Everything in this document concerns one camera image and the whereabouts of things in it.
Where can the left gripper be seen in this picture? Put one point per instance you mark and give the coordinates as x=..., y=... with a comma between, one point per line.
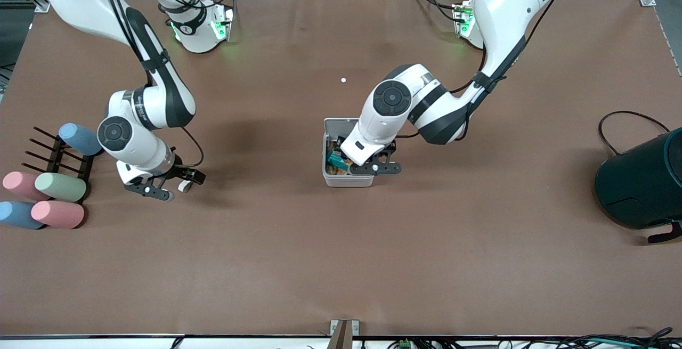
x=389, y=150

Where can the green cup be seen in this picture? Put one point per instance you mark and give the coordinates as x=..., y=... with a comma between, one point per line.
x=61, y=187

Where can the teal snack packet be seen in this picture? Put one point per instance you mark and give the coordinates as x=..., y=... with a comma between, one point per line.
x=335, y=163

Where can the metal table bracket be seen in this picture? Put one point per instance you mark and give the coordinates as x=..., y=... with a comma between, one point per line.
x=343, y=333

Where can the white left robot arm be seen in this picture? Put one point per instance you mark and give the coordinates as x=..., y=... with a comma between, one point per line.
x=501, y=8

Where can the base connector box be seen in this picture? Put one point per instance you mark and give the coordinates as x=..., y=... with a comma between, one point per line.
x=462, y=18
x=224, y=24

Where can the blue cup with lighter base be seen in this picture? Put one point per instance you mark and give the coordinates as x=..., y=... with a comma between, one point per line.
x=77, y=137

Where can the dark teal cylindrical container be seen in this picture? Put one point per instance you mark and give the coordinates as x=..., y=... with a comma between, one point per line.
x=644, y=184

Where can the white lidded trash bin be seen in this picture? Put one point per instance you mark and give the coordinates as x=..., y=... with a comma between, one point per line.
x=346, y=181

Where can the brown table cover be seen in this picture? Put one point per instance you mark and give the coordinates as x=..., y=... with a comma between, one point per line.
x=341, y=264

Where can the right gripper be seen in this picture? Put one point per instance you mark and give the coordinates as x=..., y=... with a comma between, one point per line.
x=181, y=172

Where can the aluminium table edge rail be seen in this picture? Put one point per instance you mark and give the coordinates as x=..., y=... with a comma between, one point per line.
x=106, y=335

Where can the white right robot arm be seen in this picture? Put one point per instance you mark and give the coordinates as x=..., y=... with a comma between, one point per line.
x=154, y=104

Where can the white wrapper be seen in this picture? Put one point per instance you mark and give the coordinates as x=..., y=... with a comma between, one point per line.
x=185, y=186

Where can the deep pink cup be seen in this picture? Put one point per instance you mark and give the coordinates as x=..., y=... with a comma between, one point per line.
x=57, y=214

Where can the right base connector box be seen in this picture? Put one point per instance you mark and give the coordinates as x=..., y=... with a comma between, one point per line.
x=224, y=24

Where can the pale pink cup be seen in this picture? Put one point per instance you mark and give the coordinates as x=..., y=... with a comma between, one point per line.
x=18, y=184

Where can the green terminal connector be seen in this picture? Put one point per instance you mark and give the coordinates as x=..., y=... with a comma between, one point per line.
x=403, y=344

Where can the black cup rack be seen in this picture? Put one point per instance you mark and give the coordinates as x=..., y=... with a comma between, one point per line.
x=56, y=160

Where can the left base connector box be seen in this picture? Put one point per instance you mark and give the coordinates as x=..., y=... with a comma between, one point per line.
x=462, y=18

